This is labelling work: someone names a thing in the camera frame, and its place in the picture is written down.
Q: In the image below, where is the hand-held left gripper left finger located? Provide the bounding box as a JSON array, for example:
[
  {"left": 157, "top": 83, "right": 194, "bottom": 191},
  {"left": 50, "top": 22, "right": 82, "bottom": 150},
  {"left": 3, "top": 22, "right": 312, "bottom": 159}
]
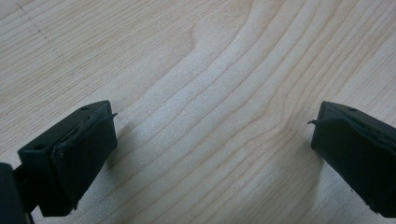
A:
[{"left": 17, "top": 100, "right": 119, "bottom": 217}]

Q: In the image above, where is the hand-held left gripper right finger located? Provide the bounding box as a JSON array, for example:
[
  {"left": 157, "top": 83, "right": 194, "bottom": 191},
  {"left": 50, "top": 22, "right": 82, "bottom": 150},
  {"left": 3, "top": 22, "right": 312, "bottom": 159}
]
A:
[{"left": 307, "top": 100, "right": 396, "bottom": 218}]

